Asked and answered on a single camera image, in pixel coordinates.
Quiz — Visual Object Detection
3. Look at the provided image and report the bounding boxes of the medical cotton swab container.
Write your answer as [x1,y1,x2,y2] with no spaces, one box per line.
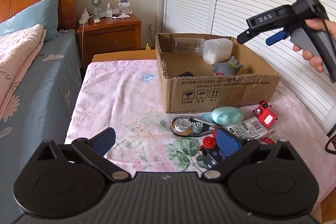
[202,38,233,65]

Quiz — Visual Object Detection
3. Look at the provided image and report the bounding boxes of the black digital timer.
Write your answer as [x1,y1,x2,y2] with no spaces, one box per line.
[178,71,195,77]

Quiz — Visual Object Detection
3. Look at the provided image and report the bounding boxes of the person right hand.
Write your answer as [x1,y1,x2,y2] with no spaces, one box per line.
[290,17,335,78]

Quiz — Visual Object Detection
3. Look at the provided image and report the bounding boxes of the white barcode blister pack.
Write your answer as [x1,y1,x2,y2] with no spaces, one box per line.
[226,117,268,139]

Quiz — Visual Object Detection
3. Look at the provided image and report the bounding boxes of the bottle of golden capsules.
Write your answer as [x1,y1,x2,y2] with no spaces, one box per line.
[258,130,287,145]

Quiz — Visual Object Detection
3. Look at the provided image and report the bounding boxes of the red toy train sharpener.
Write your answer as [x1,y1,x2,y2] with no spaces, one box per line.
[253,100,278,128]

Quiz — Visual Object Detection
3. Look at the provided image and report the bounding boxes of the black robot toy red buttons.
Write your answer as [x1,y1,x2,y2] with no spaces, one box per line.
[198,130,228,169]

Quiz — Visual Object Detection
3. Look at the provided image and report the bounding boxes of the mint green oval case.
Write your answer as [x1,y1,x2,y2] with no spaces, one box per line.
[211,106,244,126]

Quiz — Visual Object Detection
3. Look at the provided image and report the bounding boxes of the grey elephant toy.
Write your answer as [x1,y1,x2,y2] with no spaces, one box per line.
[213,56,244,76]

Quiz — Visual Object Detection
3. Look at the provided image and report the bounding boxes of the pink floral table cloth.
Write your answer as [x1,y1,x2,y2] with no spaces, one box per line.
[66,60,335,200]

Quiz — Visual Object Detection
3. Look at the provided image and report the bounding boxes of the blue bed sheet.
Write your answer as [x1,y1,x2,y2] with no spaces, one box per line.
[1,30,82,223]

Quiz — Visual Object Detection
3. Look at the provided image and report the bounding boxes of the correction tape dispenser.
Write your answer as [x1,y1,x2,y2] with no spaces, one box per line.
[170,115,215,138]

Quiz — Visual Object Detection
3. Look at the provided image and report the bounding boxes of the clear plastic jar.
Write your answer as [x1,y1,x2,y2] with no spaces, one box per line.
[172,38,205,56]

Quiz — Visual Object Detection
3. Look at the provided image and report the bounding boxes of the cardboard box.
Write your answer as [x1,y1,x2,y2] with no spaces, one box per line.
[155,33,281,113]

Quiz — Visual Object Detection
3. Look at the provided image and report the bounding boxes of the wooden nightstand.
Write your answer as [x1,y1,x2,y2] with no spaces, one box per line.
[77,15,142,68]

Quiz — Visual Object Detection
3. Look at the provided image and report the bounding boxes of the pink floral quilt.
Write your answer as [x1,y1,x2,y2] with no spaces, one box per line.
[1,24,46,120]

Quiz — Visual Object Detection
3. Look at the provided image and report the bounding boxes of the white power strip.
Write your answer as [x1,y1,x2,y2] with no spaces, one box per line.
[79,11,90,24]

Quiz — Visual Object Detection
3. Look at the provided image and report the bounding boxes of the clear spray bottle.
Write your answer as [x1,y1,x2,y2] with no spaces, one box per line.
[106,2,113,18]

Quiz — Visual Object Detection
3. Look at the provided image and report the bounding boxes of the blue pillow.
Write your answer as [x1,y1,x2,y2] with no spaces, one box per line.
[1,0,59,42]

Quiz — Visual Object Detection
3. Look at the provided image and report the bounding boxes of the white stand gadget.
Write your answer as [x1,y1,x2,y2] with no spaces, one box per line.
[118,0,130,18]

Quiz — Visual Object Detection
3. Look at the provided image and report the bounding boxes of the small green desk fan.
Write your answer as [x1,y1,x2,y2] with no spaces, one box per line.
[90,0,102,24]

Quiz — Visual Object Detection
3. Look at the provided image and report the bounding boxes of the wall power outlet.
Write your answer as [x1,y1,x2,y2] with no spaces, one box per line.
[145,23,154,32]

